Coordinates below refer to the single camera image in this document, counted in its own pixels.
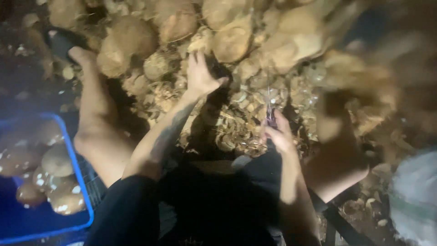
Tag person's left hand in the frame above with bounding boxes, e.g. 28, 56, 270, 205
186, 51, 229, 100

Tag person's right hand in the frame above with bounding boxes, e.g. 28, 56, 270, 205
261, 110, 297, 155

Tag small knife with dark handle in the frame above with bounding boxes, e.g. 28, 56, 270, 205
265, 85, 278, 130

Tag heap of coconut husk shavings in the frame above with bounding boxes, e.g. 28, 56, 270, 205
119, 68, 403, 161

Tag person's right leg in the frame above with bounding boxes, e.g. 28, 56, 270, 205
302, 90, 372, 204

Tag person's leg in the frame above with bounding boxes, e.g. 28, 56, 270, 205
68, 46, 151, 188
302, 90, 372, 204

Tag pile of brown husked coconuts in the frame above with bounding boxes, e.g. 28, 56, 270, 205
20, 0, 437, 93

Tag person's black shorts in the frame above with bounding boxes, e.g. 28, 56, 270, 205
84, 149, 285, 246

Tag white woven sack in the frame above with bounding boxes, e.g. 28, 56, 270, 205
389, 149, 437, 246

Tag person's left leg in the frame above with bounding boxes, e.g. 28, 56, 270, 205
68, 46, 151, 188

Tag blue plastic crate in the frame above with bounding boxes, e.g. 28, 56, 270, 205
0, 113, 95, 245

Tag group of peeled wet coconuts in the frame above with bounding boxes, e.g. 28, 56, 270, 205
0, 120, 86, 216

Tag black sandal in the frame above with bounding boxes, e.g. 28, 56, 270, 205
44, 27, 90, 65

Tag black stool frame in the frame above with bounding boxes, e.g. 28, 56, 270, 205
307, 188, 378, 246

